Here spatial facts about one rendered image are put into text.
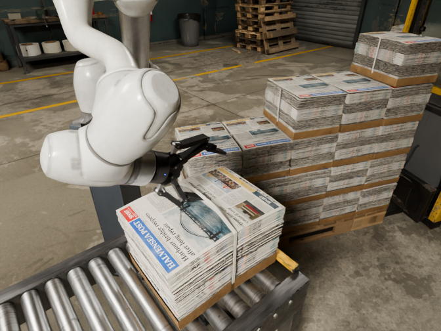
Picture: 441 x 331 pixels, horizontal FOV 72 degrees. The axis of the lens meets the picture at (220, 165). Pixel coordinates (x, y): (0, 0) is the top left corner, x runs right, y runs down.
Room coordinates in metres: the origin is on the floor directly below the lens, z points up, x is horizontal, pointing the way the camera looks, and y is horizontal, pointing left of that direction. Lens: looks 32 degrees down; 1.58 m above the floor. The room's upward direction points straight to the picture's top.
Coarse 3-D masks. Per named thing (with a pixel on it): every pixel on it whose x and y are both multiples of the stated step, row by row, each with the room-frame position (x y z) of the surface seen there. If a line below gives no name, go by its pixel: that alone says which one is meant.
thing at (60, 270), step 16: (112, 240) 0.76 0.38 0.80; (80, 256) 0.69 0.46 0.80; (96, 256) 0.69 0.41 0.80; (128, 256) 0.75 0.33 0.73; (48, 272) 0.62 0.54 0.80; (64, 272) 0.63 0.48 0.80; (112, 272) 0.71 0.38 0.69; (16, 288) 0.57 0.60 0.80; (32, 288) 0.57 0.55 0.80; (0, 304) 0.52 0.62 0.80; (16, 304) 0.54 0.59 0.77; (48, 304) 0.58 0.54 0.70
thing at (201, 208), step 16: (176, 192) 0.72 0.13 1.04; (192, 208) 0.65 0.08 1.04; (208, 208) 0.65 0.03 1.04; (208, 224) 0.58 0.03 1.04; (224, 224) 0.58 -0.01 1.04; (240, 224) 0.58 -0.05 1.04; (224, 240) 0.53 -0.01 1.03; (240, 240) 0.56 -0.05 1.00; (224, 256) 0.54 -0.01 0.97; (240, 256) 0.57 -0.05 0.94; (224, 272) 0.54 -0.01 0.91
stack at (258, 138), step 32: (192, 128) 1.61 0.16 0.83; (224, 128) 1.61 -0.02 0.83; (256, 128) 1.61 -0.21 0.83; (192, 160) 1.27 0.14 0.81; (224, 160) 1.33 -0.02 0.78; (256, 160) 1.39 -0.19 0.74; (288, 160) 1.44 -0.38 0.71; (320, 160) 1.51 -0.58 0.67; (288, 192) 1.46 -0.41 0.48; (320, 192) 1.52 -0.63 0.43; (352, 192) 1.60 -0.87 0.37; (288, 224) 1.47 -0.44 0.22
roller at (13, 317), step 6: (0, 306) 0.51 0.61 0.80; (6, 306) 0.51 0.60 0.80; (12, 306) 0.52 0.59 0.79; (0, 312) 0.49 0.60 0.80; (6, 312) 0.49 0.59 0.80; (12, 312) 0.50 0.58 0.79; (0, 318) 0.48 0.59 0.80; (6, 318) 0.48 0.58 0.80; (12, 318) 0.48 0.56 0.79; (0, 324) 0.46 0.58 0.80; (6, 324) 0.46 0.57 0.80; (12, 324) 0.46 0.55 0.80; (18, 324) 0.47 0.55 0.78; (0, 330) 0.44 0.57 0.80; (6, 330) 0.44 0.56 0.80; (12, 330) 0.44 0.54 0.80; (18, 330) 0.45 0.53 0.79
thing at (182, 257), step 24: (120, 216) 0.62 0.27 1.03; (144, 216) 0.62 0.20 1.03; (168, 216) 0.62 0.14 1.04; (192, 216) 0.62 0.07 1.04; (144, 240) 0.53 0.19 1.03; (168, 240) 0.53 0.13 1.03; (192, 240) 0.53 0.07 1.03; (216, 240) 0.53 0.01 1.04; (144, 264) 0.57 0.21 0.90; (168, 264) 0.46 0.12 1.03; (192, 264) 0.47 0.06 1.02; (216, 264) 0.51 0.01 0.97; (168, 288) 0.45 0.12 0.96; (192, 288) 0.47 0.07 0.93; (216, 288) 0.52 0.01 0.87
